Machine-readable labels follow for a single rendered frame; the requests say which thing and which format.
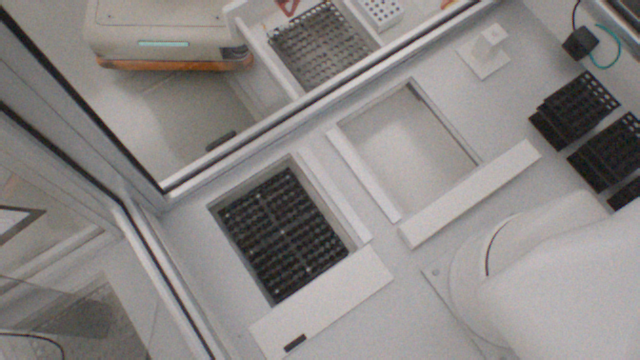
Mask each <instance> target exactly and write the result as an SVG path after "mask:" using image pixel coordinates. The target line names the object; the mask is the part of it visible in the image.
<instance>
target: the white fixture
mask: <svg viewBox="0 0 640 360"><path fill-rule="evenodd" d="M508 37H509V36H508V35H507V34H506V33H505V32H504V30H503V28H501V27H500V26H499V25H498V24H497V23H495V24H493V25H492V26H490V27H489V28H486V29H484V31H482V32H481V33H480V34H479V35H477V36H476V37H474V38H473V39H471V40H469V41H468V42H466V43H465V44H463V46H462V47H460V48H457V49H456V50H455V52H456V53H457V54H459V56H460V57H461V58H462V60H463V61H464V62H465V63H466V65H467V66H468V67H469V68H470V69H471V70H472V71H474V74H475V75H476V76H477V77H478V78H479V79H480V80H483V79H485V78H486V77H489V76H490V75H492V73H493V72H495V71H496V70H498V69H500V68H501V67H504V66H505V65H507V64H508V63H509V62H510V61H511V60H510V58H509V57H508V56H507V55H506V53H505V52H504V51H503V50H501V48H503V46H504V43H505V42H506V40H507V38H508Z"/></svg>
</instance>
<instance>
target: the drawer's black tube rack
mask: <svg viewBox="0 0 640 360"><path fill-rule="evenodd" d="M293 177H294V178H295V180H294V178H293ZM298 184H299V185H301V187H299V185H298ZM255 194H257V193H255ZM314 206H315V207H314ZM320 213H321V215H320ZM324 220H325V221H326V223H325V221H324ZM222 221H223V223H224V224H225V226H226V227H227V229H229V230H230V234H231V235H232V237H233V238H234V240H235V241H236V243H237V244H238V246H239V248H240V250H242V251H243V252H244V254H245V255H246V257H247V258H248V260H249V262H250V264H251V266H252V267H253V269H254V271H255V272H257V274H258V275H259V278H260V279H261V281H262V282H263V284H264V285H265V287H266V289H267V290H268V293H269V294H270V295H271V296H272V298H273V299H274V301H275V302H276V304H279V303H280V302H282V301H283V300H285V299H287V298H289V297H290V296H292V295H293V294H294V293H296V292H297V291H298V290H299V289H302V288H303V287H305V286H306V285H307V284H308V283H309V282H311V281H312V280H315V279H316V278H318V277H319V275H320V274H322V273H323V272H325V271H326V270H329V269H331V268H332V267H334V266H335V265H336V264H338V263H339V262H341V260H342V259H345V258H346V257H348V256H349V253H350V252H349V251H348V250H347V248H346V246H345V244H344V243H342V242H341V240H340V239H339V237H338V236H337V235H336V233H335V231H334V229H333V228H332V226H331V225H330V223H328V222H327V220H326V219H325V217H324V215H323V214H322V212H321V211H320V210H319V209H318V208H317V206H316V205H315V203H313V201H312V200H311V198H310V197H309V195H308V194H307V192H306V191H305V190H304V187H303V186H302V184H301V183H299V182H298V180H297V179H296V177H295V176H294V175H293V174H292V175H291V176H290V177H288V176H287V178H285V179H284V180H282V181H281V182H279V183H278V184H276V185H275V186H273V187H271V188H270V189H269V190H267V191H265V192H264V193H262V194H260V195H258V194H257V197H255V198H253V199H252V200H250V201H249V202H248V203H246V205H245V206H243V207H241V208H239V209H237V210H235V211H234V212H232V213H231V214H226V216H225V217H223V219H222ZM330 227H331V229H330ZM334 234H335V235H336V237H335V236H334ZM339 241H340V242H341V244H340V243H339ZM345 250H347V251H345Z"/></svg>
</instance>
